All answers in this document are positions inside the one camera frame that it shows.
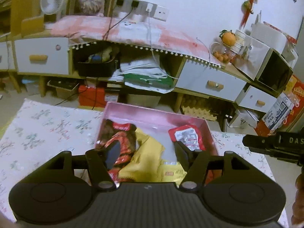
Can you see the milk carton box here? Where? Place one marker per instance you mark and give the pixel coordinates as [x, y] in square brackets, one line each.
[278, 112]

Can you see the red white snack packet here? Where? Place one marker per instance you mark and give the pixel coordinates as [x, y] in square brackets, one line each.
[189, 135]

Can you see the egg tray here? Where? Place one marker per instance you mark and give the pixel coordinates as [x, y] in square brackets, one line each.
[195, 108]

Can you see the right hand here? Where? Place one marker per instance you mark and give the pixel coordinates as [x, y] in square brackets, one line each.
[297, 208]

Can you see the red box under cabinet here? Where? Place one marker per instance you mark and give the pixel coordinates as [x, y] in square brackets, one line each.
[91, 97]

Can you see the pink grey snack box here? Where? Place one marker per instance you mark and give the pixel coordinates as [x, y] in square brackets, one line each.
[156, 124]

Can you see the red black snack packet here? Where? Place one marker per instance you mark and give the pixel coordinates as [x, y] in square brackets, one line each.
[121, 139]

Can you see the small yellow snack packet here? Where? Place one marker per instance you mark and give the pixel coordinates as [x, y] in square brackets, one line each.
[171, 172]

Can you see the white drawer middle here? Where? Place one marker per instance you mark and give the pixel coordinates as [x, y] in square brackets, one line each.
[210, 81]

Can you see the pink cloth runner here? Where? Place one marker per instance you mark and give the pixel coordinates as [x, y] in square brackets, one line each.
[81, 29]

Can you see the large yellow snack packet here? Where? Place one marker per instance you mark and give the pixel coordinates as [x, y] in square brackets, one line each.
[145, 163]

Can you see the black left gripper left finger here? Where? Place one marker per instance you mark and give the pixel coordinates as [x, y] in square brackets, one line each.
[99, 163]

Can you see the green white bag stack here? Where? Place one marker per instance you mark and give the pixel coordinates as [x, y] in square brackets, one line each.
[145, 73]

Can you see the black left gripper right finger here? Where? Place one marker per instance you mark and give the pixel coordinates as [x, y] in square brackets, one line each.
[195, 164]

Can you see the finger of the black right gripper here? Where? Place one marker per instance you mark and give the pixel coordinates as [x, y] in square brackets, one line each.
[262, 144]

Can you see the wall power sockets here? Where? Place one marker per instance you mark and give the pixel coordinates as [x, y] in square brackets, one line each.
[140, 9]

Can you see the orange fruit decoration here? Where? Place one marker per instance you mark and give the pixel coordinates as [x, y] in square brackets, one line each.
[227, 37]

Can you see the black storage bin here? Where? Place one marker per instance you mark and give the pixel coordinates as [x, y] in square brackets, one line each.
[97, 62]

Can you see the white drawer right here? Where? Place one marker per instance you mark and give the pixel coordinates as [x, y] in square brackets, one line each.
[255, 99]

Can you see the white drawer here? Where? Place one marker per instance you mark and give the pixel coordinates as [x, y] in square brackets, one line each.
[255, 99]
[42, 55]
[210, 81]

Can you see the white drawer left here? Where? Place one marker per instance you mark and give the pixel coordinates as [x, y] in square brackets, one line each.
[42, 55]

